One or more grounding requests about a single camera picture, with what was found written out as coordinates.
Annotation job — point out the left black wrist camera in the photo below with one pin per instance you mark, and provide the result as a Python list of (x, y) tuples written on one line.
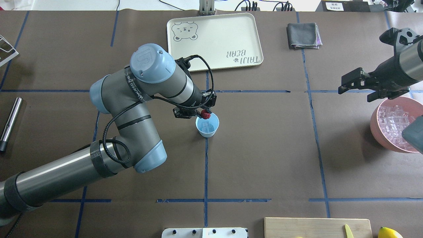
[(184, 63)]

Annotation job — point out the yellow lemon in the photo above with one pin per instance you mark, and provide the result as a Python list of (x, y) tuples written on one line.
[(385, 232)]

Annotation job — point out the black box with label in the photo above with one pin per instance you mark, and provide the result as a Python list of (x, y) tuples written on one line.
[(342, 6)]

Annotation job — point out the blue plastic cup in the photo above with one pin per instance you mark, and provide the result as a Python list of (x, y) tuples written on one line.
[(213, 120)]

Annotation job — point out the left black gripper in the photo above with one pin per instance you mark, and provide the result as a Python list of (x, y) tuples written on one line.
[(198, 98)]

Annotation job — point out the wooden cutting board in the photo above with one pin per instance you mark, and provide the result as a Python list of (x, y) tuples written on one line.
[(315, 227)]

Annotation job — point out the pile of clear ice cubes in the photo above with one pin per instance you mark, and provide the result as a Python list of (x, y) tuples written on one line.
[(393, 120)]

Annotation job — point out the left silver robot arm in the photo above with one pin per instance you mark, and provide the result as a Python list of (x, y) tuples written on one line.
[(130, 138)]

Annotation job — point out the cream bear tray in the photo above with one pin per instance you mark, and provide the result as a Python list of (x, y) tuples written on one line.
[(223, 41)]

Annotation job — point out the red strawberry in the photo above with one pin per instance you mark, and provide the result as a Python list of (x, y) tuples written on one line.
[(205, 114)]

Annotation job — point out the folded grey cloth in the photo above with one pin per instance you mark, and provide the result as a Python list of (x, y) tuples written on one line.
[(304, 36)]

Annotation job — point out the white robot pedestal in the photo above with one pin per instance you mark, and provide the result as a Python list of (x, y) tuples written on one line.
[(206, 232)]

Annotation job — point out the metal muddler stick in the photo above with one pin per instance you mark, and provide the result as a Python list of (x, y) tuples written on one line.
[(10, 124)]

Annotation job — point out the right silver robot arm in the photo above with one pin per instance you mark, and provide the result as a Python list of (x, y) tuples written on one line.
[(410, 60)]

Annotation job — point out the ice cube in cup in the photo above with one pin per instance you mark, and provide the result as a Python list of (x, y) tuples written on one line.
[(207, 127)]

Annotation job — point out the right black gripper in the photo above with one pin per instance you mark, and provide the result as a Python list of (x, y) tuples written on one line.
[(387, 73)]

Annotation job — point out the yellow knife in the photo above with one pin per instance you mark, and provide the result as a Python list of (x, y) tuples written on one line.
[(348, 231)]

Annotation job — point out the aluminium frame post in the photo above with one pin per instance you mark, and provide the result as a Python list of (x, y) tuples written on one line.
[(206, 7)]

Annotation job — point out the pink bowl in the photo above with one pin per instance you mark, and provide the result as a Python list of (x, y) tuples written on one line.
[(412, 134)]

